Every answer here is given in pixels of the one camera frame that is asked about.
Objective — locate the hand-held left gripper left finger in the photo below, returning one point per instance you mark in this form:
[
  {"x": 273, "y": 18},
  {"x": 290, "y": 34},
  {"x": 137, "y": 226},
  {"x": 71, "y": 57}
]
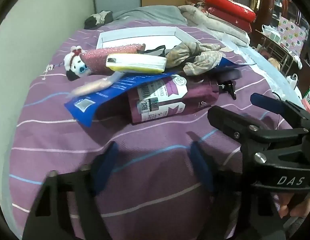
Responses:
[{"x": 104, "y": 170}]

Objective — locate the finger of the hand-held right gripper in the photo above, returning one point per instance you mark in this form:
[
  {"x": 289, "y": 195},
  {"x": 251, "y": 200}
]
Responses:
[
  {"x": 266, "y": 103},
  {"x": 227, "y": 121}
]

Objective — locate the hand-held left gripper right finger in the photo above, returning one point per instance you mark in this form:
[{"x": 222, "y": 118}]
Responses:
[{"x": 200, "y": 165}]

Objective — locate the grey plaid cloth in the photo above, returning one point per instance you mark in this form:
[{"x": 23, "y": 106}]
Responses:
[{"x": 205, "y": 63}]

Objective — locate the large blue packet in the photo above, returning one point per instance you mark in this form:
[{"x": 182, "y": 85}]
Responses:
[{"x": 104, "y": 97}]

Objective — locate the beige brown patterned cloth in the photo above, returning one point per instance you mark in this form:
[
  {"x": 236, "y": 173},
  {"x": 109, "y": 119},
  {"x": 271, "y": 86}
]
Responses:
[{"x": 182, "y": 52}]

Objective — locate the clear packet yellow card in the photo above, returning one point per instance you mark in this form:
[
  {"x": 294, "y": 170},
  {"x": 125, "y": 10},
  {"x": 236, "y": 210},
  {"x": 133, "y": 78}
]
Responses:
[{"x": 137, "y": 63}]

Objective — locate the white plush toy red ribbon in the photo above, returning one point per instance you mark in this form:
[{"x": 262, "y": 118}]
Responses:
[{"x": 74, "y": 63}]

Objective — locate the white shallow box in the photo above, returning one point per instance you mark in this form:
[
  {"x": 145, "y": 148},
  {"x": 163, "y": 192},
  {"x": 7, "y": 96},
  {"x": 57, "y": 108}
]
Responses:
[{"x": 135, "y": 33}]

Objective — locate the person's right hand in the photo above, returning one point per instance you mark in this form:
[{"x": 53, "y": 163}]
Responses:
[{"x": 288, "y": 205}]

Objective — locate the clear plastic sheet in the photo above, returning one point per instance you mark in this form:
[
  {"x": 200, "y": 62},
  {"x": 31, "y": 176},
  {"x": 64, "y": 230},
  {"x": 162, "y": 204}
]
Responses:
[{"x": 265, "y": 67}]

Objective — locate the purple striped bed sheet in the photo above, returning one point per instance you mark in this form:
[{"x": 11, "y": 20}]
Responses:
[{"x": 150, "y": 155}]

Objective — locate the white plastic bag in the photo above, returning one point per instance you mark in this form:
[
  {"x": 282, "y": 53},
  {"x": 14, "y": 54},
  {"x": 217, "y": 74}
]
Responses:
[{"x": 271, "y": 33}]

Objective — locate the stack of pink patterned boxes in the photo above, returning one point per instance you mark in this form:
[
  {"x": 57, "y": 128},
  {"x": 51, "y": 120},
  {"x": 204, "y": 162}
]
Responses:
[{"x": 292, "y": 35}]

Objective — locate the pink clear packet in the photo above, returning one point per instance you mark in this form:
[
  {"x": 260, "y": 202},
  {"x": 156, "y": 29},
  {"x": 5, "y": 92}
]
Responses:
[{"x": 94, "y": 86}]

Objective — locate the beige quilt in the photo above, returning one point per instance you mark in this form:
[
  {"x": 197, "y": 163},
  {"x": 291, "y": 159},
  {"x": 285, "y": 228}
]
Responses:
[{"x": 215, "y": 25}]

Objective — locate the red patterned quilt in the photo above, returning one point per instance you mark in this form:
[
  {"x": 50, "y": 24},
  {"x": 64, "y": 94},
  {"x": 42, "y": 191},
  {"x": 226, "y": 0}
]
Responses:
[{"x": 230, "y": 10}]

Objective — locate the dark wooden cabinet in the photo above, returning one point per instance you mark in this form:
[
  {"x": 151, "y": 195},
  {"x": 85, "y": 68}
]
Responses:
[{"x": 270, "y": 2}]

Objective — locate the pink glitter pouch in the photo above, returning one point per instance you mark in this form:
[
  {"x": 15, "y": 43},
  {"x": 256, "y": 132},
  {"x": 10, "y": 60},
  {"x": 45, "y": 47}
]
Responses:
[{"x": 99, "y": 57}]

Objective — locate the grey blanket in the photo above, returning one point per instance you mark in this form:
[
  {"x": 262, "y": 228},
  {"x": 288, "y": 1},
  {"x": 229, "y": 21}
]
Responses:
[{"x": 150, "y": 15}]

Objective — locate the dark and white cloth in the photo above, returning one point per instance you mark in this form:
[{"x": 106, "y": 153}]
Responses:
[{"x": 98, "y": 18}]

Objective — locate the black clip mount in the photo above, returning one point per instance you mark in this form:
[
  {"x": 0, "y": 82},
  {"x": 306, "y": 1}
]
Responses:
[{"x": 228, "y": 86}]

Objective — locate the metal frame rack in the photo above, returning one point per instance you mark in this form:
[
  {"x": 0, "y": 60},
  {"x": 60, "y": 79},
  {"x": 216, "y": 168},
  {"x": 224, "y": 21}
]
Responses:
[{"x": 277, "y": 51}]

